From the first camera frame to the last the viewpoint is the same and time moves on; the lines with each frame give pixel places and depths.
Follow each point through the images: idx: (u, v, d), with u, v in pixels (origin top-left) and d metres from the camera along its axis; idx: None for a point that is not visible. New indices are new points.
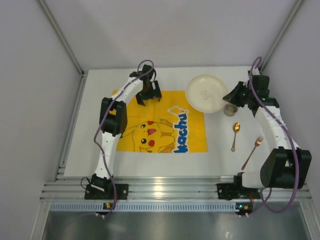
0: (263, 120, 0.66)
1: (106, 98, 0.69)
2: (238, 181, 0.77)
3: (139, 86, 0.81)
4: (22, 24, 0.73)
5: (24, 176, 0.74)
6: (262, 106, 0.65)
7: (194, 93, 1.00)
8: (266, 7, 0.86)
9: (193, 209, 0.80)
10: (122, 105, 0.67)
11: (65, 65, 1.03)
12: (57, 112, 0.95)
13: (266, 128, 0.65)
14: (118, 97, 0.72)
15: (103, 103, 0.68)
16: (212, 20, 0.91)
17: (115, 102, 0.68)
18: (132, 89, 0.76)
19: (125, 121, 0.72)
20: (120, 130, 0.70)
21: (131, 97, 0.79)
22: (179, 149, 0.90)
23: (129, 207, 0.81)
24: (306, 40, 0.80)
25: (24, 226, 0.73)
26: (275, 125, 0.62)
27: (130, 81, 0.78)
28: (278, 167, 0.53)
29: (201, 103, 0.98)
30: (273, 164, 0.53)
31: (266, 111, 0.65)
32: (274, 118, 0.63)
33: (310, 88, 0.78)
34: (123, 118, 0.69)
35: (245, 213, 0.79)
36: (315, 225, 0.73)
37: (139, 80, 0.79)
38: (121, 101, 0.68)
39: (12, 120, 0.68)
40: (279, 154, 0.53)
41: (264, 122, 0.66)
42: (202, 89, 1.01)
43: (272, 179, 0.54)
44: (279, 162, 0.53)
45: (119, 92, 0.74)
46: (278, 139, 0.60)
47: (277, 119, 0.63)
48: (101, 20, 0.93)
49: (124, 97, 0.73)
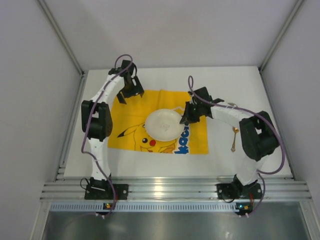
0: (220, 114, 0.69)
1: (86, 101, 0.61)
2: (238, 186, 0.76)
3: (120, 82, 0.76)
4: (22, 23, 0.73)
5: (24, 176, 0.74)
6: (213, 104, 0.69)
7: (156, 130, 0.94)
8: (265, 8, 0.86)
9: (193, 209, 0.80)
10: (106, 106, 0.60)
11: (65, 65, 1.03)
12: (57, 112, 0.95)
13: (227, 117, 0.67)
14: (100, 98, 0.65)
15: (83, 107, 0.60)
16: (212, 20, 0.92)
17: (97, 105, 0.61)
18: (113, 87, 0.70)
19: (111, 123, 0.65)
20: (107, 133, 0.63)
21: (112, 96, 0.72)
22: (180, 150, 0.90)
23: (129, 207, 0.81)
24: (306, 40, 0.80)
25: (24, 226, 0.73)
26: (229, 110, 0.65)
27: (109, 79, 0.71)
28: (253, 133, 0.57)
29: (171, 133, 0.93)
30: (247, 132, 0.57)
31: (217, 105, 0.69)
32: (226, 106, 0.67)
33: (310, 88, 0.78)
34: (109, 119, 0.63)
35: (245, 213, 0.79)
36: (315, 225, 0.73)
37: (119, 77, 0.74)
38: (103, 103, 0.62)
39: (12, 120, 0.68)
40: (246, 123, 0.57)
41: (222, 115, 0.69)
42: (157, 124, 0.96)
43: (254, 146, 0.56)
44: (250, 127, 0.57)
45: (99, 92, 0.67)
46: (238, 116, 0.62)
47: (228, 105, 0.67)
48: (101, 20, 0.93)
49: (105, 98, 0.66)
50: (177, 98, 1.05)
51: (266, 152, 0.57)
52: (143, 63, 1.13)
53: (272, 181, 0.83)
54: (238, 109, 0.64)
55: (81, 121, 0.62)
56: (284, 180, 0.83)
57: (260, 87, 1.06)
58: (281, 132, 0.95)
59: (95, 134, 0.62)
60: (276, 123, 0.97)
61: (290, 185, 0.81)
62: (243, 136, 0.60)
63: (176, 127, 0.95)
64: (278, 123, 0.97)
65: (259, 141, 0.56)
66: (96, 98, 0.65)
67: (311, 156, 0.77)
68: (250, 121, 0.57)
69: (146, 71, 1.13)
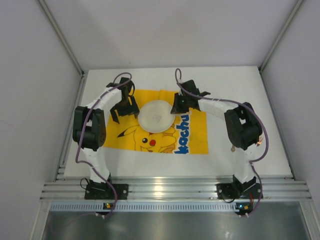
0: (207, 106, 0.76)
1: (80, 107, 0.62)
2: (238, 186, 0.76)
3: (118, 95, 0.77)
4: (22, 24, 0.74)
5: (24, 176, 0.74)
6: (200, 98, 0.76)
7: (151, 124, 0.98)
8: (265, 8, 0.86)
9: (193, 209, 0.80)
10: (101, 113, 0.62)
11: (66, 65, 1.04)
12: (57, 112, 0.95)
13: (213, 110, 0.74)
14: (95, 105, 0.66)
15: (77, 113, 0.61)
16: (211, 20, 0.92)
17: (92, 111, 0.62)
18: (110, 97, 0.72)
19: (104, 133, 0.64)
20: (100, 142, 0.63)
21: (108, 106, 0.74)
22: (180, 150, 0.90)
23: (129, 207, 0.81)
24: (306, 41, 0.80)
25: (24, 226, 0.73)
26: (215, 102, 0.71)
27: (108, 89, 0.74)
28: (237, 122, 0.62)
29: (165, 122, 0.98)
30: (231, 122, 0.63)
31: (204, 99, 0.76)
32: (212, 100, 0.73)
33: (310, 88, 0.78)
34: (102, 128, 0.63)
35: (245, 213, 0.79)
36: (315, 225, 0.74)
37: (117, 89, 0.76)
38: (99, 109, 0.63)
39: (12, 120, 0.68)
40: (230, 114, 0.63)
41: (209, 108, 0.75)
42: (149, 119, 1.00)
43: (239, 135, 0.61)
44: (234, 118, 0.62)
45: (95, 100, 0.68)
46: (223, 107, 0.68)
47: (214, 99, 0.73)
48: (101, 21, 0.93)
49: (101, 106, 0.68)
50: None
51: (250, 140, 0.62)
52: (143, 63, 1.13)
53: (272, 181, 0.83)
54: (223, 101, 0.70)
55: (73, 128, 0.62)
56: (284, 180, 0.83)
57: (260, 87, 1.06)
58: (281, 131, 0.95)
59: (87, 142, 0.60)
60: (276, 123, 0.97)
61: (289, 184, 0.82)
62: (228, 126, 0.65)
63: (167, 116, 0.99)
64: (278, 123, 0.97)
65: (243, 130, 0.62)
66: (92, 105, 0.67)
67: (311, 156, 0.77)
68: (234, 113, 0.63)
69: (146, 72, 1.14)
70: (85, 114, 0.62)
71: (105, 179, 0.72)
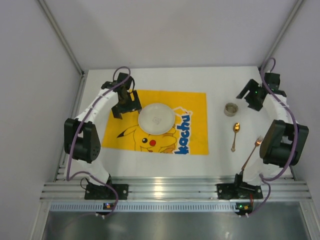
0: (270, 105, 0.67)
1: (70, 119, 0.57)
2: (239, 180, 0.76)
3: (113, 98, 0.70)
4: (22, 24, 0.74)
5: (24, 176, 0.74)
6: (270, 93, 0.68)
7: (155, 127, 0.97)
8: (265, 8, 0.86)
9: (193, 209, 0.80)
10: (91, 127, 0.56)
11: (66, 65, 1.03)
12: (57, 112, 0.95)
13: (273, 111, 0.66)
14: (86, 117, 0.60)
15: (67, 126, 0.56)
16: (211, 20, 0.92)
17: (83, 124, 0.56)
18: (103, 103, 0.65)
19: (97, 145, 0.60)
20: (93, 155, 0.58)
21: (103, 113, 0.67)
22: (180, 150, 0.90)
23: (129, 207, 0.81)
24: (306, 41, 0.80)
25: (24, 226, 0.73)
26: (279, 106, 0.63)
27: (100, 95, 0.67)
28: (275, 138, 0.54)
29: (166, 121, 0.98)
30: (272, 132, 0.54)
31: (273, 97, 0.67)
32: (279, 102, 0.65)
33: (310, 89, 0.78)
34: (95, 141, 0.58)
35: (245, 213, 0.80)
36: (315, 225, 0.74)
37: (112, 92, 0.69)
38: (90, 122, 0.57)
39: (12, 120, 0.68)
40: (277, 125, 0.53)
41: (270, 108, 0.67)
42: (150, 123, 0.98)
43: (266, 149, 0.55)
44: (277, 131, 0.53)
45: (87, 110, 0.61)
46: (280, 115, 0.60)
47: (282, 102, 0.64)
48: (101, 21, 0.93)
49: (93, 116, 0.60)
50: (179, 98, 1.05)
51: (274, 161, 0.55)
52: (143, 63, 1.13)
53: (273, 181, 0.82)
54: (287, 111, 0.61)
55: (64, 141, 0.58)
56: (284, 180, 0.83)
57: None
58: None
59: (78, 156, 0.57)
60: None
61: (289, 185, 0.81)
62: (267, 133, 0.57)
63: (166, 115, 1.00)
64: None
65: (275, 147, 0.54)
66: (83, 116, 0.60)
67: (311, 157, 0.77)
68: (281, 127, 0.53)
69: (146, 72, 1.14)
70: (76, 126, 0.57)
71: (104, 184, 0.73)
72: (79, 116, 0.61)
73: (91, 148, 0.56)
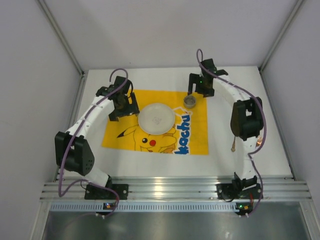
0: (220, 87, 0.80)
1: (61, 133, 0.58)
2: (238, 184, 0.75)
3: (109, 107, 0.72)
4: (22, 24, 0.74)
5: (24, 176, 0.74)
6: (215, 77, 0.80)
7: (156, 126, 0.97)
8: (265, 8, 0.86)
9: (193, 209, 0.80)
10: (83, 141, 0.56)
11: (66, 65, 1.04)
12: (57, 111, 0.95)
13: (223, 91, 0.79)
14: (79, 129, 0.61)
15: (58, 140, 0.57)
16: (211, 20, 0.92)
17: (74, 138, 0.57)
18: (98, 112, 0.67)
19: (91, 159, 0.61)
20: (86, 169, 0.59)
21: (98, 122, 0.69)
22: (180, 150, 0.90)
23: (130, 207, 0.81)
24: (306, 40, 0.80)
25: (24, 226, 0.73)
26: (229, 87, 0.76)
27: (94, 103, 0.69)
28: (242, 116, 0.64)
29: (167, 122, 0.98)
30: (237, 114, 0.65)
31: (219, 79, 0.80)
32: (227, 83, 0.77)
33: (310, 89, 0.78)
34: (87, 155, 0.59)
35: (245, 213, 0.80)
36: (315, 225, 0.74)
37: (107, 100, 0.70)
38: (81, 137, 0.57)
39: (12, 121, 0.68)
40: (239, 106, 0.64)
41: (221, 88, 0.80)
42: (151, 123, 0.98)
43: (241, 125, 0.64)
44: (241, 110, 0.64)
45: (79, 121, 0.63)
46: (235, 95, 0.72)
47: (229, 83, 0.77)
48: (101, 21, 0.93)
49: (86, 128, 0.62)
50: (179, 98, 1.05)
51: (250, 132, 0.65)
52: (143, 63, 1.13)
53: (273, 181, 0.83)
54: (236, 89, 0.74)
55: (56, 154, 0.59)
56: (285, 180, 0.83)
57: (260, 87, 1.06)
58: (281, 132, 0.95)
59: (71, 169, 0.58)
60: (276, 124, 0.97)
61: (290, 185, 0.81)
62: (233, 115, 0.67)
63: (166, 115, 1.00)
64: (278, 124, 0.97)
65: (246, 122, 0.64)
66: (76, 129, 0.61)
67: (311, 157, 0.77)
68: (243, 105, 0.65)
69: (146, 72, 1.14)
70: (67, 140, 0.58)
71: (103, 186, 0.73)
72: (71, 128, 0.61)
73: (82, 163, 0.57)
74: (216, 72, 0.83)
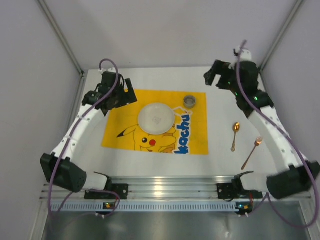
0: (259, 125, 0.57)
1: (47, 154, 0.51)
2: (238, 184, 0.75)
3: (98, 116, 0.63)
4: (22, 24, 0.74)
5: (24, 176, 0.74)
6: (257, 111, 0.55)
7: (155, 127, 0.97)
8: (265, 8, 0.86)
9: (193, 208, 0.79)
10: (69, 165, 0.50)
11: (65, 65, 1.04)
12: (57, 111, 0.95)
13: (264, 134, 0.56)
14: (64, 150, 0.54)
15: (43, 162, 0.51)
16: (211, 20, 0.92)
17: (60, 161, 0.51)
18: (84, 128, 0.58)
19: (82, 175, 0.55)
20: (78, 186, 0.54)
21: (87, 135, 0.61)
22: (180, 150, 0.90)
23: (129, 207, 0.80)
24: (306, 40, 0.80)
25: (24, 227, 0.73)
26: (278, 135, 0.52)
27: (80, 116, 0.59)
28: (291, 181, 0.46)
29: (167, 122, 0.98)
30: (285, 182, 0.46)
31: (262, 116, 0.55)
32: (274, 125, 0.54)
33: (310, 88, 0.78)
34: (78, 174, 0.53)
35: (245, 213, 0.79)
36: (315, 226, 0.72)
37: (94, 109, 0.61)
38: (67, 160, 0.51)
39: (12, 120, 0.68)
40: (291, 175, 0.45)
41: (260, 127, 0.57)
42: (151, 124, 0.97)
43: (285, 190, 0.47)
44: (292, 180, 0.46)
45: (64, 140, 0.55)
46: (285, 154, 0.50)
47: (279, 127, 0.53)
48: (101, 21, 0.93)
49: (72, 149, 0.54)
50: (179, 98, 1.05)
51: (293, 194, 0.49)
52: (143, 63, 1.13)
53: None
54: (289, 142, 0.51)
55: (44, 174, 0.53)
56: None
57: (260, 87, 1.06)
58: None
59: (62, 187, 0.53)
60: None
61: None
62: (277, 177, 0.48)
63: (166, 115, 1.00)
64: None
65: (294, 188, 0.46)
66: (61, 150, 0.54)
67: (311, 157, 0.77)
68: (296, 172, 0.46)
69: (147, 72, 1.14)
70: (53, 161, 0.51)
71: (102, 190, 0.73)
72: (56, 148, 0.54)
73: (72, 185, 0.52)
74: (257, 100, 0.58)
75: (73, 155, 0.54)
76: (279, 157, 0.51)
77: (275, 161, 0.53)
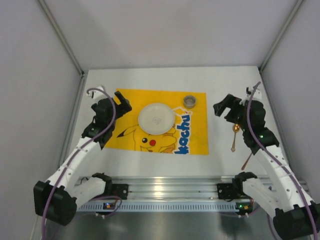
0: (265, 161, 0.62)
1: (41, 182, 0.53)
2: (238, 184, 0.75)
3: (96, 148, 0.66)
4: (22, 24, 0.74)
5: (24, 176, 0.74)
6: (263, 149, 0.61)
7: (156, 127, 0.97)
8: (265, 8, 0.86)
9: (193, 209, 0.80)
10: (63, 194, 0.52)
11: (65, 65, 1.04)
12: (57, 111, 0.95)
13: (270, 172, 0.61)
14: (60, 179, 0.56)
15: (37, 191, 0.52)
16: (211, 20, 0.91)
17: (54, 189, 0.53)
18: (81, 159, 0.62)
19: (73, 208, 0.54)
20: (67, 220, 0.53)
21: (84, 165, 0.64)
22: (180, 150, 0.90)
23: (129, 207, 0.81)
24: (306, 40, 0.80)
25: (24, 227, 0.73)
26: (283, 175, 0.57)
27: (79, 146, 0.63)
28: (295, 224, 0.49)
29: (167, 122, 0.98)
30: (289, 222, 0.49)
31: (269, 155, 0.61)
32: (279, 165, 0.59)
33: (310, 89, 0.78)
34: (69, 206, 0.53)
35: (245, 213, 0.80)
36: None
37: (93, 142, 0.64)
38: (61, 189, 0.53)
39: (12, 121, 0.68)
40: (296, 215, 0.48)
41: (266, 165, 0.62)
42: (151, 125, 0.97)
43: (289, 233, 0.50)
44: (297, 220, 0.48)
45: (61, 169, 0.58)
46: (290, 193, 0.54)
47: (284, 167, 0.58)
48: (100, 21, 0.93)
49: (67, 178, 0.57)
50: (179, 98, 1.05)
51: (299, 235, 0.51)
52: (143, 63, 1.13)
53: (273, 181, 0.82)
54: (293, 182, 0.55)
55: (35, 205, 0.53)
56: None
57: (260, 87, 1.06)
58: (281, 132, 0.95)
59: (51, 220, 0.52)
60: (276, 123, 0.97)
61: None
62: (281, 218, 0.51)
63: (166, 115, 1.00)
64: (278, 124, 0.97)
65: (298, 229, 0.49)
66: (56, 179, 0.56)
67: (311, 156, 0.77)
68: (301, 212, 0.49)
69: (146, 72, 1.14)
70: (47, 190, 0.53)
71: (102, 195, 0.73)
72: (52, 177, 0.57)
73: (63, 215, 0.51)
74: (263, 137, 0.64)
75: (67, 184, 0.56)
76: (284, 196, 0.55)
77: (280, 200, 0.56)
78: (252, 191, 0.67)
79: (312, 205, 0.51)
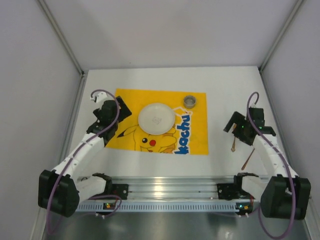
0: (259, 146, 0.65)
1: (47, 171, 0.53)
2: (238, 181, 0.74)
3: (99, 144, 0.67)
4: (22, 24, 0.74)
5: (24, 175, 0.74)
6: (259, 134, 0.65)
7: (155, 126, 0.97)
8: (265, 8, 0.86)
9: (193, 209, 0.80)
10: (68, 182, 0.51)
11: (66, 65, 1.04)
12: (57, 111, 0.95)
13: (263, 154, 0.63)
14: (66, 168, 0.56)
15: (43, 179, 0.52)
16: (211, 20, 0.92)
17: (60, 178, 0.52)
18: (86, 151, 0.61)
19: (76, 200, 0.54)
20: (70, 211, 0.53)
21: (87, 160, 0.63)
22: (180, 150, 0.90)
23: (129, 207, 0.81)
24: (305, 40, 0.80)
25: (24, 226, 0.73)
26: (273, 153, 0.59)
27: (84, 141, 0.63)
28: (278, 195, 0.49)
29: (167, 120, 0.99)
30: (273, 192, 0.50)
31: (263, 138, 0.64)
32: (271, 145, 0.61)
33: (310, 88, 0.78)
34: (72, 196, 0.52)
35: (245, 213, 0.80)
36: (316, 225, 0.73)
37: (97, 137, 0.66)
38: (67, 177, 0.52)
39: (12, 121, 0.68)
40: (278, 183, 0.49)
41: (260, 148, 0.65)
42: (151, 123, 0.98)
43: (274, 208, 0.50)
44: (279, 187, 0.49)
45: (67, 160, 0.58)
46: (277, 166, 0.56)
47: (275, 147, 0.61)
48: (101, 21, 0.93)
49: (73, 167, 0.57)
50: (179, 98, 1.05)
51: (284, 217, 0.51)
52: (143, 63, 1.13)
53: None
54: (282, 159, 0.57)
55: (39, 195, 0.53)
56: None
57: (260, 87, 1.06)
58: (281, 132, 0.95)
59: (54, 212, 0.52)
60: (276, 123, 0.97)
61: None
62: (266, 191, 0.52)
63: (166, 115, 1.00)
64: (278, 123, 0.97)
65: (281, 205, 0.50)
66: (62, 168, 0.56)
67: (311, 156, 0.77)
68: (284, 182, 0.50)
69: (146, 72, 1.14)
70: (53, 179, 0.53)
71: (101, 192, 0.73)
72: (58, 166, 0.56)
73: (67, 203, 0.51)
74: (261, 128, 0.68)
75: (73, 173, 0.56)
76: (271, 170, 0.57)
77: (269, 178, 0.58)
78: (250, 186, 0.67)
79: (297, 178, 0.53)
